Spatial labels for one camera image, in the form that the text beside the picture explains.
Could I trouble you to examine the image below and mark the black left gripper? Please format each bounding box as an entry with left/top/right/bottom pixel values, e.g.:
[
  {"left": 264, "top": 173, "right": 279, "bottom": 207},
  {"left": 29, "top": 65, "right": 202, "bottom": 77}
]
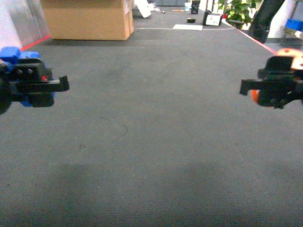
[{"left": 0, "top": 58, "right": 70, "bottom": 114}]

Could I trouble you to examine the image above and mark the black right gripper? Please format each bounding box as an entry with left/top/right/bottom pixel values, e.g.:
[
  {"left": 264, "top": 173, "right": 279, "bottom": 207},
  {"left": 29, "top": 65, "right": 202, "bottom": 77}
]
[{"left": 240, "top": 56, "right": 303, "bottom": 109}]

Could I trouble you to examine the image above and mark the orange cylinder cap 4680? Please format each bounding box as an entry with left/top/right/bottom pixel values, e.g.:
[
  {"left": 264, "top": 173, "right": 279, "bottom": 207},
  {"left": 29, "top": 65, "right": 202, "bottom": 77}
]
[{"left": 251, "top": 48, "right": 303, "bottom": 109}]

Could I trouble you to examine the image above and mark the blue block part with knob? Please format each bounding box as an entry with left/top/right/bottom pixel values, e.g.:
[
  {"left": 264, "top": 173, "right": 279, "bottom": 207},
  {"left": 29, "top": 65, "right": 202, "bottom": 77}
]
[{"left": 0, "top": 46, "right": 55, "bottom": 107}]

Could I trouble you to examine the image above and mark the black office chair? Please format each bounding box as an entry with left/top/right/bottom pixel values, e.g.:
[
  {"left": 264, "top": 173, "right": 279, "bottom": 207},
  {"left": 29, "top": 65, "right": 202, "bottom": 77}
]
[{"left": 248, "top": 0, "right": 285, "bottom": 44}]

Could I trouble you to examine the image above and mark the large cardboard box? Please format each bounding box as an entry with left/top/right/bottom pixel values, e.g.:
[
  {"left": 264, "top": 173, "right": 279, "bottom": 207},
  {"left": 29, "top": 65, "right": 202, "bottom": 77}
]
[{"left": 40, "top": 0, "right": 134, "bottom": 41}]

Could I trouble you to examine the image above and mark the green potted plant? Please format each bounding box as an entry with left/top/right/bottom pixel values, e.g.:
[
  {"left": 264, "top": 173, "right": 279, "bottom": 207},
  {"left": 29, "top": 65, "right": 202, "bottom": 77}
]
[{"left": 216, "top": 0, "right": 262, "bottom": 30}]

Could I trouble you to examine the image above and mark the black and white box device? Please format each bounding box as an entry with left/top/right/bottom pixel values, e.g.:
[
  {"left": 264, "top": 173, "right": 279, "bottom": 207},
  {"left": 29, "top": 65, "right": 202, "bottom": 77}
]
[{"left": 203, "top": 11, "right": 223, "bottom": 26}]

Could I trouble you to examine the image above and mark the small black box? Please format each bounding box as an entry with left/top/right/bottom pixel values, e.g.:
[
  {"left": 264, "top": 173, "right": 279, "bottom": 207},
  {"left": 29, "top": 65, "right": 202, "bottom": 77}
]
[{"left": 187, "top": 18, "right": 196, "bottom": 23}]

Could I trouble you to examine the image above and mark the white paper sheet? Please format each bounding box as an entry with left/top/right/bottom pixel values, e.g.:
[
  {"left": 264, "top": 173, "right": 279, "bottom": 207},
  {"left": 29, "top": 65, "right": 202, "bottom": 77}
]
[{"left": 173, "top": 24, "right": 203, "bottom": 31}]

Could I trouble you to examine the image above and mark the black upright device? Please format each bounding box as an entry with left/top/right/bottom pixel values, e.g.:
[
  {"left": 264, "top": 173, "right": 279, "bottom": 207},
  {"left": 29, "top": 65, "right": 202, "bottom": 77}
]
[{"left": 190, "top": 0, "right": 201, "bottom": 15}]

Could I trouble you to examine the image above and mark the white tilted board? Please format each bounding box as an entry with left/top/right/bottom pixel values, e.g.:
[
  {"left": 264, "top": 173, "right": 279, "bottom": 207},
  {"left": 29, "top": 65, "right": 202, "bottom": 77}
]
[{"left": 134, "top": 0, "right": 151, "bottom": 18}]

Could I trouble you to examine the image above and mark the red conveyor side rail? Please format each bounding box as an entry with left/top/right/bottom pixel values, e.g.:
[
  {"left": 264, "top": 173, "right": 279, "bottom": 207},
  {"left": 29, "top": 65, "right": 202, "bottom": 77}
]
[{"left": 222, "top": 20, "right": 277, "bottom": 54}]

